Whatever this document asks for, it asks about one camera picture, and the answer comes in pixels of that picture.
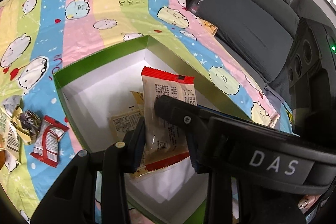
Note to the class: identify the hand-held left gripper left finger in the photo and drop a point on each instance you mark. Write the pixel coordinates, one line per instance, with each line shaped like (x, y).
(131, 153)

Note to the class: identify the small red snack packet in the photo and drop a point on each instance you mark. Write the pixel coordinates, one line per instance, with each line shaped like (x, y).
(48, 140)

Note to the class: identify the yellow printed cup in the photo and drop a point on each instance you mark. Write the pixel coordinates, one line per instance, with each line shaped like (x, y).
(208, 26)

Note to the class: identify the red-edged white cracker packet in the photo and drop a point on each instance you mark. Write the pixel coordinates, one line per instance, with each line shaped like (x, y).
(162, 108)

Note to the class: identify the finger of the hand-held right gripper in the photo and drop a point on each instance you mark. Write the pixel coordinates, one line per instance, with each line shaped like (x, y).
(181, 115)
(225, 113)

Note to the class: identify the grey sofa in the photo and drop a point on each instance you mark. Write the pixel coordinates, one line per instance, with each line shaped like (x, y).
(249, 16)

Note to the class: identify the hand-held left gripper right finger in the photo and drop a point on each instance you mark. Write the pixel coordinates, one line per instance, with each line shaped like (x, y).
(197, 161)

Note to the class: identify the striped cartoon printed blanket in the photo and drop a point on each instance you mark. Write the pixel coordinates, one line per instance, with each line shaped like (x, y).
(92, 3)

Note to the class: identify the pale yellow snack packet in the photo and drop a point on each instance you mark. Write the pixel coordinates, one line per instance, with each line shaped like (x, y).
(10, 137)

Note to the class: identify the clear cracker packet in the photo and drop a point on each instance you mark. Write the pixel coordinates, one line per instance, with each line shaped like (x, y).
(123, 124)

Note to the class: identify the clear plastic bottle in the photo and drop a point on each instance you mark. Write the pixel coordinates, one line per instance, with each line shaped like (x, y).
(197, 5)

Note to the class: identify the green cardboard box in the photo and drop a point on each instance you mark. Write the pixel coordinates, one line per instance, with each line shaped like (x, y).
(99, 98)

